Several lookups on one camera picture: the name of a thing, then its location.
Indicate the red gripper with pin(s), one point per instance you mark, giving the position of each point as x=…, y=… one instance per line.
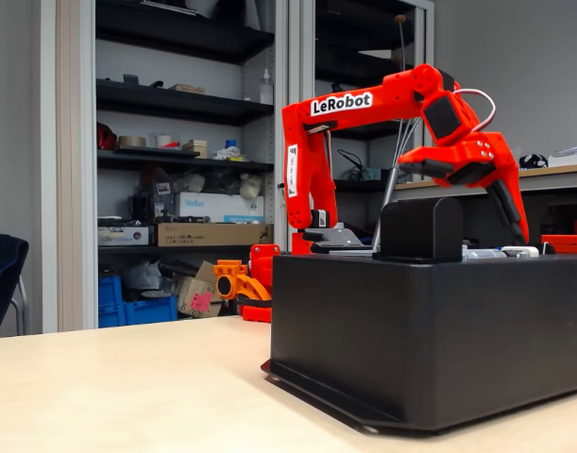
x=477, y=158

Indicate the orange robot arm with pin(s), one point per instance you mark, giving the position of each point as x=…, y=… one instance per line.
x=241, y=283

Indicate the red robot arm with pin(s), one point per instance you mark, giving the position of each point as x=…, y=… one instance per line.
x=311, y=156

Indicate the black and white object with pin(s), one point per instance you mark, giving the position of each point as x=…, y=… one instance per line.
x=533, y=162

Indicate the silver metal hinge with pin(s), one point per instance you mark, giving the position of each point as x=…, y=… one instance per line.
x=481, y=255

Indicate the wooden workbench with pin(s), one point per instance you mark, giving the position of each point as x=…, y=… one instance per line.
x=552, y=177

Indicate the white hinge end block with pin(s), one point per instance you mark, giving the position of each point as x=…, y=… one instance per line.
x=521, y=251

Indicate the silver metal stand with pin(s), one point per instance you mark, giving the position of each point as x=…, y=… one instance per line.
x=385, y=207

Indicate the black task board box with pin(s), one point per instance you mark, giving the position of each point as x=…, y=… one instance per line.
x=411, y=340

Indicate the thin rod with brown ball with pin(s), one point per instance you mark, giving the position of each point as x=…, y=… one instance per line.
x=400, y=19

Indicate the red printed table clamp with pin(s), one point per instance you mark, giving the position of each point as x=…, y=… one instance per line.
x=264, y=259

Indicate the clear plastic bottle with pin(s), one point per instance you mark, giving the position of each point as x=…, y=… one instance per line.
x=266, y=92

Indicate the white crumpled cloth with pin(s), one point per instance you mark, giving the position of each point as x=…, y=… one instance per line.
x=229, y=153

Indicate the white Weller box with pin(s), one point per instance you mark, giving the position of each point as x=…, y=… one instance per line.
x=212, y=204

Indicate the long brown cardboard box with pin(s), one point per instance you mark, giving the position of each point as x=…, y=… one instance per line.
x=208, y=234

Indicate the small wooden box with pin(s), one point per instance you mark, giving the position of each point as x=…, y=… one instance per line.
x=196, y=147

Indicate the cardboard box with pink sticker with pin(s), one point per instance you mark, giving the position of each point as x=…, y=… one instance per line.
x=193, y=297

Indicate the small flat cardboard box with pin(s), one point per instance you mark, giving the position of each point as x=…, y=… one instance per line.
x=186, y=88

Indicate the brown tape roll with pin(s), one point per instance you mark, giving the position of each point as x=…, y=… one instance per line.
x=132, y=141

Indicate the blue plastic crate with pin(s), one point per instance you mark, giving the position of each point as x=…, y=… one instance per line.
x=148, y=311
x=109, y=292

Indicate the white printed flat box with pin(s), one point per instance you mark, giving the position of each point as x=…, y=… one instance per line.
x=123, y=236

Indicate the red rounded object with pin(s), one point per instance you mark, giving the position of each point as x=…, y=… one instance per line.
x=106, y=139

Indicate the dark blue chair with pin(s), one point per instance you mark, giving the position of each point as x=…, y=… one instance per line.
x=0, y=273

